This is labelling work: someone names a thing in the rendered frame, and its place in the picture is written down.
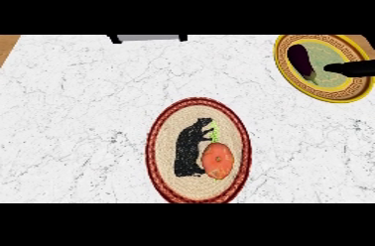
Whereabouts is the yellow plate with patterned rim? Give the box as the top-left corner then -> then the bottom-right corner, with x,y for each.
273,34 -> 375,104

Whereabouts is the grey and black appliance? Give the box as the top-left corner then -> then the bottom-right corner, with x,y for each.
106,34 -> 189,45

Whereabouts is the dark purple eggplant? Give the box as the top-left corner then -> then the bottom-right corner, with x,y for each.
285,44 -> 317,82

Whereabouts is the oval woven placemat, bear print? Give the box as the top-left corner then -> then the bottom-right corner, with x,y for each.
145,96 -> 254,204

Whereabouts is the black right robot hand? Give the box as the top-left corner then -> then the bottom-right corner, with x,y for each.
322,59 -> 375,78

